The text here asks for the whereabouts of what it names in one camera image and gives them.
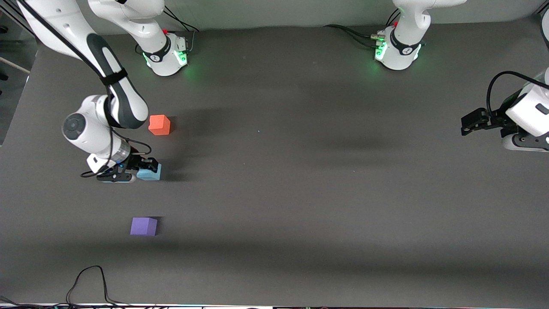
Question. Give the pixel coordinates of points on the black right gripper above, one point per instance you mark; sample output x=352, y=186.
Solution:
x=136, y=163

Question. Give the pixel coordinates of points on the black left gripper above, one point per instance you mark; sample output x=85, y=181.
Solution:
x=499, y=119

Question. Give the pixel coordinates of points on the light blue foam block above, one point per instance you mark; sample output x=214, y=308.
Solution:
x=151, y=174

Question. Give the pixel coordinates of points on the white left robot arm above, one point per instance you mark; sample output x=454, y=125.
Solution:
x=407, y=25

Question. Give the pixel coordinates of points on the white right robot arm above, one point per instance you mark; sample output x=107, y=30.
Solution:
x=85, y=128

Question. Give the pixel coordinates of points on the orange foam block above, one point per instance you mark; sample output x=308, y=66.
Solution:
x=159, y=125

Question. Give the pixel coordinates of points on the purple foam block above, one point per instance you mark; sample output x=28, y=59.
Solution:
x=143, y=226

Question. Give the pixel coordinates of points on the dark grey table mat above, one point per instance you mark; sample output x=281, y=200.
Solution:
x=274, y=214

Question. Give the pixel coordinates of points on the thin pale rod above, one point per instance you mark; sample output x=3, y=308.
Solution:
x=15, y=65

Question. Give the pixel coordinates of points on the aluminium frame rail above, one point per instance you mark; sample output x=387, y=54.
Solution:
x=30, y=28

